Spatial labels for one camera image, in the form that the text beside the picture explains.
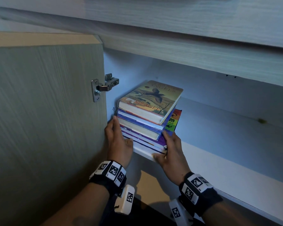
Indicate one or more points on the person's left forearm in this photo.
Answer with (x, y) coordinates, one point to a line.
(85, 207)

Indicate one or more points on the black metal door hinge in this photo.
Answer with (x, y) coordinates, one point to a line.
(105, 85)

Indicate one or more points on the blue book large white lettering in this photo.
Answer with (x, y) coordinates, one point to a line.
(136, 129)

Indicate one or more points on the white cabinet door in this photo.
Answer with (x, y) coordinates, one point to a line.
(49, 127)

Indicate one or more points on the person's left hand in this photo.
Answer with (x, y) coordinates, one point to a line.
(119, 148)

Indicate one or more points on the white wall socket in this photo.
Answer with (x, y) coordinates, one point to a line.
(227, 75)

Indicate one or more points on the person's right hand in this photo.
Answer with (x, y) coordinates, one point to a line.
(174, 162)

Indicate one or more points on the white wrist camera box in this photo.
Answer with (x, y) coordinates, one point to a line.
(125, 201)
(179, 214)

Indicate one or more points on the colourful striped book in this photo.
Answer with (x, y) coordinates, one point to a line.
(174, 120)

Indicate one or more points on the thick yellow bird cover book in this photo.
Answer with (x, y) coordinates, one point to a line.
(153, 98)

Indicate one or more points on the person's right forearm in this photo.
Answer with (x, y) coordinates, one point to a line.
(233, 214)

